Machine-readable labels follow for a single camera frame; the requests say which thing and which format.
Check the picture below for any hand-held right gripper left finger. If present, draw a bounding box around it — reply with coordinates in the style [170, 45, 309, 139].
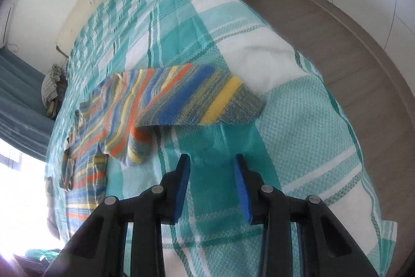
[45, 154, 192, 277]

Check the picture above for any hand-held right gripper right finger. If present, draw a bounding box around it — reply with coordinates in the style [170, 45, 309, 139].
[234, 154, 381, 277]

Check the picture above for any striped knitted sweater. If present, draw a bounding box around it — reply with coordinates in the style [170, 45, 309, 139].
[59, 64, 265, 226]

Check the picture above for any teal plaid bedspread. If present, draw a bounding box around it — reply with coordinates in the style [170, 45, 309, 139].
[44, 0, 398, 277]

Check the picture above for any green cloth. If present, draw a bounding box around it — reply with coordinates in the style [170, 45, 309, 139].
[26, 248, 61, 265]

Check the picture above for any checked cloth bundle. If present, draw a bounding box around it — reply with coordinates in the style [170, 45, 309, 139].
[41, 64, 68, 118]

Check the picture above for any blue curtain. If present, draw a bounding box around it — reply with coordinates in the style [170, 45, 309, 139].
[0, 46, 56, 164]

